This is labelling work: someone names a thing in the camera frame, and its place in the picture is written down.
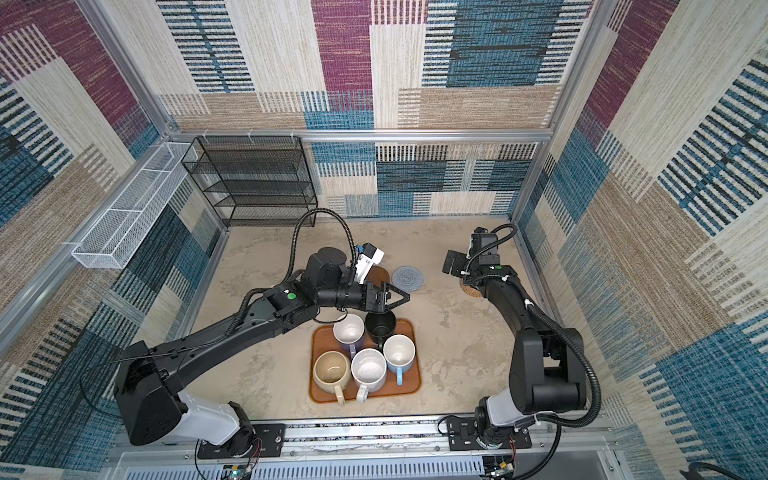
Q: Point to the round brown wooden coaster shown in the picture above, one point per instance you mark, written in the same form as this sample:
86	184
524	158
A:
377	275

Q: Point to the black mug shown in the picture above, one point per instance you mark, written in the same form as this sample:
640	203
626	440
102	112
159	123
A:
380	327

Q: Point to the orange brown serving tray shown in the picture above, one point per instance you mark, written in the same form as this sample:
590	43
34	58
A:
323	341

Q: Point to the blue grey braided coaster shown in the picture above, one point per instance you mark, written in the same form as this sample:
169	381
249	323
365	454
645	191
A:
407	278

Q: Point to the beige cream mug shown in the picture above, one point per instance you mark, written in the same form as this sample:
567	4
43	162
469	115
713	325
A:
332	373

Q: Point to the woven rattan round coaster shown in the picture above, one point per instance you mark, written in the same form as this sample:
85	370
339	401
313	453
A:
469	290

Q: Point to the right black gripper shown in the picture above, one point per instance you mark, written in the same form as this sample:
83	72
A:
460	258

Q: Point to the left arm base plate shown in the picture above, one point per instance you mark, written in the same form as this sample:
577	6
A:
264	440

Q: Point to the white wire mesh basket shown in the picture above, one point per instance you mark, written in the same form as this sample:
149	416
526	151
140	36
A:
118	233

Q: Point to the light blue mug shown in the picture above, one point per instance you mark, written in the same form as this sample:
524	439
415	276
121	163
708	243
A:
399	352

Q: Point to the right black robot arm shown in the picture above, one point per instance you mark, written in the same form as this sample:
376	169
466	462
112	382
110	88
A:
550	378

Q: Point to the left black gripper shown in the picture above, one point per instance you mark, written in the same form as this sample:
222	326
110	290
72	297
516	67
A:
378	304

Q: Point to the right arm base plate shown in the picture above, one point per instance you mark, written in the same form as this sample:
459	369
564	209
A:
462	435

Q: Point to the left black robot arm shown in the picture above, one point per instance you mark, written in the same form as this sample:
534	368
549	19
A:
150	383

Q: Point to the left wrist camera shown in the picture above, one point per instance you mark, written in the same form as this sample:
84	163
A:
367	256

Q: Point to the black wire shelf rack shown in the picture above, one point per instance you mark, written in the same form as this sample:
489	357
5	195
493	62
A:
252	181

